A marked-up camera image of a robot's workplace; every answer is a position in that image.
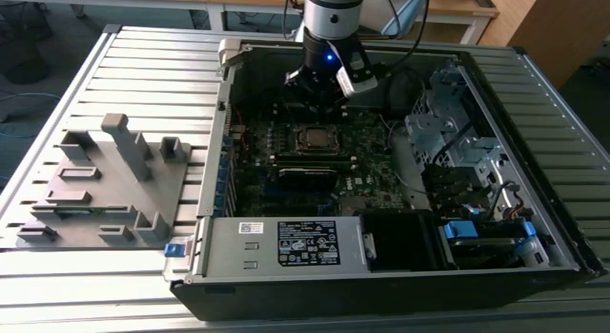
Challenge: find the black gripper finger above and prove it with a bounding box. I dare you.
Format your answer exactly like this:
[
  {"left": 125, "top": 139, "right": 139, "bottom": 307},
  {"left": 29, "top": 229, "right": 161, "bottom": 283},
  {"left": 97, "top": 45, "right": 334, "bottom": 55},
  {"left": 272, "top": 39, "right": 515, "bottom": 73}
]
[
  {"left": 324, "top": 86, "right": 351, "bottom": 115},
  {"left": 284, "top": 69, "right": 324, "bottom": 115}
]

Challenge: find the silver green CPU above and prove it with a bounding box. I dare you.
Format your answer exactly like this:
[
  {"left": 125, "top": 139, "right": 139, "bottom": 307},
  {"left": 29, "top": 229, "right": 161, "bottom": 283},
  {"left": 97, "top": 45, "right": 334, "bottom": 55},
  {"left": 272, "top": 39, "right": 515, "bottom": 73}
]
[{"left": 304, "top": 128, "right": 334, "bottom": 149}]

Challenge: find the CPU socket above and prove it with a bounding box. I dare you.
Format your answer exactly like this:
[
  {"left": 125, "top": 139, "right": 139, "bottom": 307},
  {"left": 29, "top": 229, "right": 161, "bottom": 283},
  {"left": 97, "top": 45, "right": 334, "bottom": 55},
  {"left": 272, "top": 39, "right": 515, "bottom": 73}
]
[{"left": 292, "top": 123, "right": 344, "bottom": 156}]

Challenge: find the grey case latch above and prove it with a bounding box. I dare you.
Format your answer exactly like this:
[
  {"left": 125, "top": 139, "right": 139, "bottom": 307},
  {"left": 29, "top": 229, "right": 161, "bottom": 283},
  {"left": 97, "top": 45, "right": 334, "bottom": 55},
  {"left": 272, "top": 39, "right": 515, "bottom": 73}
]
[{"left": 216, "top": 39, "right": 254, "bottom": 76}]

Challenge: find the silver drive cage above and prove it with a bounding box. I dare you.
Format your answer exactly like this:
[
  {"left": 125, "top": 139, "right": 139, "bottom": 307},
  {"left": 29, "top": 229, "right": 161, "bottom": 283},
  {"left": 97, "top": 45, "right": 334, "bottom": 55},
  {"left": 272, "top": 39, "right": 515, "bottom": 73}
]
[{"left": 403, "top": 113, "right": 509, "bottom": 191}]

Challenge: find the green motherboard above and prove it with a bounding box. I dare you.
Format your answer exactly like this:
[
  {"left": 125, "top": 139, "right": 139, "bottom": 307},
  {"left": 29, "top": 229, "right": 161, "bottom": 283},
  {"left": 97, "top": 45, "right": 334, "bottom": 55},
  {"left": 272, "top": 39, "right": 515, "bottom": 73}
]
[{"left": 231, "top": 111, "right": 430, "bottom": 218}]

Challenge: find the black graphics card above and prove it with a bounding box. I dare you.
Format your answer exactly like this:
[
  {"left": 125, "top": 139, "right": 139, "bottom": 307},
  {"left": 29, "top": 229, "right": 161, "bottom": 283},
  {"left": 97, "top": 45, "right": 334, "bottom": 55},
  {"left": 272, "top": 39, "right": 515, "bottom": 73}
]
[{"left": 278, "top": 167, "right": 338, "bottom": 193}]

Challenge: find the dark chipset heatsink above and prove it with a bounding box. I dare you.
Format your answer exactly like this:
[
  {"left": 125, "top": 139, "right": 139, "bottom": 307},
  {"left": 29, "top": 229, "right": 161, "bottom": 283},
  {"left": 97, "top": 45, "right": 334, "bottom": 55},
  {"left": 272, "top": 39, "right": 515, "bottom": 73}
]
[{"left": 339, "top": 196, "right": 368, "bottom": 213}]

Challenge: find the black plastic bay housing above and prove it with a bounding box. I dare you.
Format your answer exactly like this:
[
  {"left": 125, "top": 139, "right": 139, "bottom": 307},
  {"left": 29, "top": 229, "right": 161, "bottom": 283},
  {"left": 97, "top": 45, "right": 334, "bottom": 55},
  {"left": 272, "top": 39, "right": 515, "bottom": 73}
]
[{"left": 356, "top": 210, "right": 454, "bottom": 273}]

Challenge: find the hard disk in blue carrier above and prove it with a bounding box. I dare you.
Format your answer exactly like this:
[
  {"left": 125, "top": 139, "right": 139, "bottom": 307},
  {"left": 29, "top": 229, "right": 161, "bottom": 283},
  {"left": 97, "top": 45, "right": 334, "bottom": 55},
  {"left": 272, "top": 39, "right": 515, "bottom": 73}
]
[{"left": 440, "top": 220, "right": 539, "bottom": 270}]

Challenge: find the grey parts rack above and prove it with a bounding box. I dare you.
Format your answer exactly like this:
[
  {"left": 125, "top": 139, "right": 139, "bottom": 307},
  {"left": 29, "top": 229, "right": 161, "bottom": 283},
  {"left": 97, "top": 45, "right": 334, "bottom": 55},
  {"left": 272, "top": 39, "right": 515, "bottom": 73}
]
[{"left": 13, "top": 113, "right": 192, "bottom": 249}]

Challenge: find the grey power supply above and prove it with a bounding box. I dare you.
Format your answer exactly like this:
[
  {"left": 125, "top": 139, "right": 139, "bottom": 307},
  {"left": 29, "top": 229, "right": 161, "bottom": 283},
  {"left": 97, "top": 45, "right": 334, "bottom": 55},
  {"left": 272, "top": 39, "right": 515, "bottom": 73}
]
[{"left": 190, "top": 215, "right": 378, "bottom": 279}]

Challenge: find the wooden cabinet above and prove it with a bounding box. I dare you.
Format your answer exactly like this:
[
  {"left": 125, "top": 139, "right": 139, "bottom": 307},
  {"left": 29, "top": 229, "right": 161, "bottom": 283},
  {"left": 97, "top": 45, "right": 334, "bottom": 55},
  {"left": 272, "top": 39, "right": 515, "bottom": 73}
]
[{"left": 478, "top": 0, "right": 610, "bottom": 89}]

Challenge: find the black PC case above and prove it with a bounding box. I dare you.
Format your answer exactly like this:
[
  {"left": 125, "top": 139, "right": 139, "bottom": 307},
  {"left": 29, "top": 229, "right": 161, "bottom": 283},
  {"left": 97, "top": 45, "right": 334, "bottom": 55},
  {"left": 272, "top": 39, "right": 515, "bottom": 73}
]
[{"left": 161, "top": 38, "right": 609, "bottom": 322}]

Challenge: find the black office chair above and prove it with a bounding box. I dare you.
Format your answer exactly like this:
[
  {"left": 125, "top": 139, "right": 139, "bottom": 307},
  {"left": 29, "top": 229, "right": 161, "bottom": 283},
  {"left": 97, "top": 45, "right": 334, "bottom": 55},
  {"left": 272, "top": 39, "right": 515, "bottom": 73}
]
[{"left": 0, "top": 0, "right": 55, "bottom": 86}]

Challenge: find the green RAM stick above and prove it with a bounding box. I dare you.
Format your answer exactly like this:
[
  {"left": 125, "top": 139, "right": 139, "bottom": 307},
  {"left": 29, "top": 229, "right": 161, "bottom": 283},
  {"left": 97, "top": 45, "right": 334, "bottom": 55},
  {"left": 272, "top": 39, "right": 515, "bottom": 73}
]
[{"left": 55, "top": 208, "right": 108, "bottom": 217}]

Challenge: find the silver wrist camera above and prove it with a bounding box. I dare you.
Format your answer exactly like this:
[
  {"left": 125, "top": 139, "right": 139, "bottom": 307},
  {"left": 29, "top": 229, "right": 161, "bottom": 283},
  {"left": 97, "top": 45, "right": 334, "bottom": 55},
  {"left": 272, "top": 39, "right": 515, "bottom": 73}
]
[{"left": 335, "top": 52, "right": 379, "bottom": 98}]

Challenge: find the perforated metal bay frame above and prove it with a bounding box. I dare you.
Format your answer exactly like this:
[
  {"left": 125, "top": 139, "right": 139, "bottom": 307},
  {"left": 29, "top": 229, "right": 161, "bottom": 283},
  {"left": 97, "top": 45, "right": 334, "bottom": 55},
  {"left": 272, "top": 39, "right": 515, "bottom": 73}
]
[{"left": 410, "top": 69, "right": 471, "bottom": 116}]

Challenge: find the black internal cable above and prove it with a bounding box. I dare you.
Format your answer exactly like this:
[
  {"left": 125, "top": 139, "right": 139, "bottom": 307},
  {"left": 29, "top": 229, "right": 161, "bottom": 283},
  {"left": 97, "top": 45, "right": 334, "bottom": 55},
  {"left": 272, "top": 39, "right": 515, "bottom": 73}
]
[{"left": 430, "top": 120, "right": 476, "bottom": 170}]

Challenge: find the coloured wire bundle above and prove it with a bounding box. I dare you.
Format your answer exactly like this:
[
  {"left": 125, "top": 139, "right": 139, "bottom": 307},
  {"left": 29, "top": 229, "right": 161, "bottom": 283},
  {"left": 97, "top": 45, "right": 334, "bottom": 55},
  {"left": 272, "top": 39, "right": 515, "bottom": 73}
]
[{"left": 505, "top": 200, "right": 533, "bottom": 222}]

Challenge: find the blue floor cable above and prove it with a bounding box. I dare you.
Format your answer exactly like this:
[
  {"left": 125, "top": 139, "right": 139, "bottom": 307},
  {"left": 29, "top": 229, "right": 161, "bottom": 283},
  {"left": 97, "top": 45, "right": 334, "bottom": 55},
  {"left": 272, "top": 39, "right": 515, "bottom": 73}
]
[{"left": 0, "top": 91, "right": 63, "bottom": 138}]

